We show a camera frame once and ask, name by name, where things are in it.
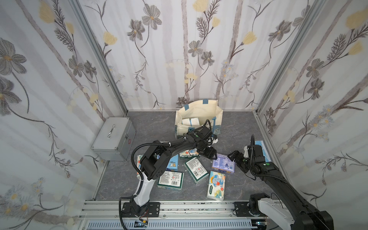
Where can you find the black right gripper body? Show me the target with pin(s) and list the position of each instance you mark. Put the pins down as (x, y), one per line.
(238, 158)

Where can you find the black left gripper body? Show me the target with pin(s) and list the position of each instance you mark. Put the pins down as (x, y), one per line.
(207, 150)

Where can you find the purple tissue pack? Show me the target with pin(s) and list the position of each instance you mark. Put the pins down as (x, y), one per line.
(223, 164)

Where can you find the white blue tissue pack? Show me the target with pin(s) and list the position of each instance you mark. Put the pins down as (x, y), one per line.
(186, 122)

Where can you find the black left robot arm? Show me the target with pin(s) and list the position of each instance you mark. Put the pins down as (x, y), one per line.
(151, 159)

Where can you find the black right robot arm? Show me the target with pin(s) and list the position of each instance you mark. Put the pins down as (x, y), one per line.
(295, 212)

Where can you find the elephant tissue pack by bag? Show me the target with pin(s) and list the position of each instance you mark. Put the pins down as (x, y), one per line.
(187, 154)

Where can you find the cream canvas tote bag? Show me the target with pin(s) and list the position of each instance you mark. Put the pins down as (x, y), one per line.
(203, 109)

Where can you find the blue face mask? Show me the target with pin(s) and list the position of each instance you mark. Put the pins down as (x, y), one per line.
(264, 150)

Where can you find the green barcode tissue pack centre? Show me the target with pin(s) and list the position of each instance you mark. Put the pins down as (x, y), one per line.
(196, 170)

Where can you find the green barcode tissue pack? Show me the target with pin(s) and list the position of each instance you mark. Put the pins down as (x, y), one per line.
(196, 170)
(171, 180)

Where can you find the blue tissue pack centre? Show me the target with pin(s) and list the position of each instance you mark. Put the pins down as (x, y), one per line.
(173, 164)

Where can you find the elephant tissue pack front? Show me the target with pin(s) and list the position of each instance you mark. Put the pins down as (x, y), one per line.
(216, 187)

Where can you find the green barcode tissue pack left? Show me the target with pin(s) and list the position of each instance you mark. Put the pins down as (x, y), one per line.
(171, 180)

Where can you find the elephant tissue pack left upright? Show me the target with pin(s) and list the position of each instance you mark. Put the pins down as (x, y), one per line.
(139, 164)

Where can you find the grey metal box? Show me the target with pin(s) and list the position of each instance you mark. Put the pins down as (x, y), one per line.
(115, 139)

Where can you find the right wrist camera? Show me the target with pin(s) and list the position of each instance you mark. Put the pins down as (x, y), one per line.
(248, 151)

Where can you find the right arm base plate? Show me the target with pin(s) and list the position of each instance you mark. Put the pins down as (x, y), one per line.
(242, 209)

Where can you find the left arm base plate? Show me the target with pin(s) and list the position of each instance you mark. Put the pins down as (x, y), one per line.
(132, 210)

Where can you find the white slotted cable duct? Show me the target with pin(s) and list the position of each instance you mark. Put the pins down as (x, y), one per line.
(180, 224)

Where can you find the aluminium mounting rail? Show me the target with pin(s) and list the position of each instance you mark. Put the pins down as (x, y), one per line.
(169, 209)

